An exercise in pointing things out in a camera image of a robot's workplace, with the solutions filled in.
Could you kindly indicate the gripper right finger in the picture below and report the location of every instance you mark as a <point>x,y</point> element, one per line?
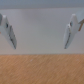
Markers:
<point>70,33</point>

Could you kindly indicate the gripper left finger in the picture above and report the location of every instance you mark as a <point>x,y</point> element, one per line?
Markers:
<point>7,30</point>

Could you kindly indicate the white cabinet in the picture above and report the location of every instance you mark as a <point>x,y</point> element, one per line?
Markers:
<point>40,31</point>

